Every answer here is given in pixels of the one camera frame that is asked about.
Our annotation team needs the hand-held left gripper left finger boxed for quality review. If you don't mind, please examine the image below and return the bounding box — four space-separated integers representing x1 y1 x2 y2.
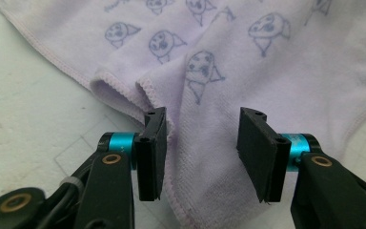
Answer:
96 106 168 202

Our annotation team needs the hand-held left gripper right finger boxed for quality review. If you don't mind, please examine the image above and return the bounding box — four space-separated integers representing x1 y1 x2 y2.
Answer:
235 106 321 204

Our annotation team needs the lilac printed towel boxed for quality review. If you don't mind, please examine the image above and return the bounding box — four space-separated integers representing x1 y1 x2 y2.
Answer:
0 0 366 229

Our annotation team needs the white foam mat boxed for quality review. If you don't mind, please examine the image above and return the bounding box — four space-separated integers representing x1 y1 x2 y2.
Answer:
0 0 366 229

